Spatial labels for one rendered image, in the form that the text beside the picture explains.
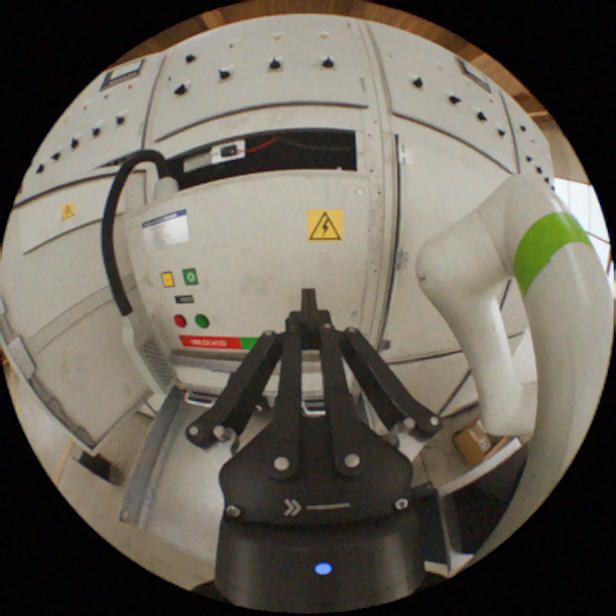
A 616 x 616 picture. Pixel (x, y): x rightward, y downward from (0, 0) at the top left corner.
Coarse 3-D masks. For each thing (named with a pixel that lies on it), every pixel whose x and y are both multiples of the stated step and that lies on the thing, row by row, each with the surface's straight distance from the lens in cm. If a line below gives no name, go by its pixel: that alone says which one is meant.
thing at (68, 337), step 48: (48, 192) 69; (96, 192) 65; (144, 192) 72; (48, 240) 64; (96, 240) 65; (0, 288) 70; (48, 288) 65; (96, 288) 65; (0, 336) 69; (48, 336) 65; (96, 336) 67; (48, 384) 72; (96, 384) 72; (144, 384) 78; (96, 432) 82
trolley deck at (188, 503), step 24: (192, 408) 65; (312, 408) 56; (168, 456) 61; (192, 456) 57; (168, 480) 59; (192, 480) 55; (216, 480) 53; (168, 504) 58; (192, 504) 55; (216, 504) 52; (168, 528) 59; (192, 528) 55; (216, 528) 52; (192, 552) 56
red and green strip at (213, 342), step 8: (184, 336) 46; (192, 336) 45; (200, 336) 43; (208, 336) 42; (216, 336) 41; (224, 336) 40; (184, 344) 48; (192, 344) 46; (200, 344) 45; (208, 344) 44; (216, 344) 43; (224, 344) 42; (232, 344) 41; (240, 344) 40; (248, 344) 40
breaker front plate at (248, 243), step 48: (192, 192) 35; (240, 192) 31; (288, 192) 30; (336, 192) 30; (192, 240) 35; (240, 240) 31; (288, 240) 30; (144, 288) 47; (192, 288) 38; (240, 288) 34; (288, 288) 32; (336, 288) 32; (240, 336) 39
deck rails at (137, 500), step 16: (176, 400) 66; (160, 416) 61; (176, 416) 65; (368, 416) 48; (160, 432) 62; (144, 448) 59; (160, 448) 63; (144, 464) 60; (160, 464) 61; (128, 480) 58; (144, 480) 62; (128, 496) 60; (144, 496) 63; (128, 512) 62; (144, 512) 63; (144, 528) 63
